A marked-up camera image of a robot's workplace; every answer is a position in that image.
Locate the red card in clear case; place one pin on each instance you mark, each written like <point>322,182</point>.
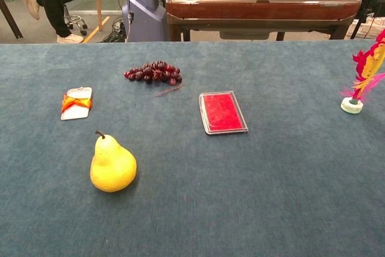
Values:
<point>222,112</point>

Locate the yellow pear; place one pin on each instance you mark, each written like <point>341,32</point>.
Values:
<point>112,166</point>

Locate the white package with orange band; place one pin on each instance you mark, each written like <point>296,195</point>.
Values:
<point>76,112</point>

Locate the dark red grape bunch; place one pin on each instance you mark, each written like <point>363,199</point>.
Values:
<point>153,73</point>

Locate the brown mahjong table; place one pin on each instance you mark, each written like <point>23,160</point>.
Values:
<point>255,8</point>

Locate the black office stool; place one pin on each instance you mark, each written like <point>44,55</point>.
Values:
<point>75,20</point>

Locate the black tripod stand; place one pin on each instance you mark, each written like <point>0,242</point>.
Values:
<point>355,32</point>

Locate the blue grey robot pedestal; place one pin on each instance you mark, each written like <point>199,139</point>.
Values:
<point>144,13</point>

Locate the dark slanted table leg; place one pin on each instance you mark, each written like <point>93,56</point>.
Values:
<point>12,22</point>

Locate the blue table cloth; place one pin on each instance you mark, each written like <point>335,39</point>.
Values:
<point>270,193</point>

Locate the pink yellow feather shuttlecock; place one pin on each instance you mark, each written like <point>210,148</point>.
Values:
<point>352,106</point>

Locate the white plastic crate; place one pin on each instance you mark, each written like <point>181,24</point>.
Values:
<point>370,31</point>

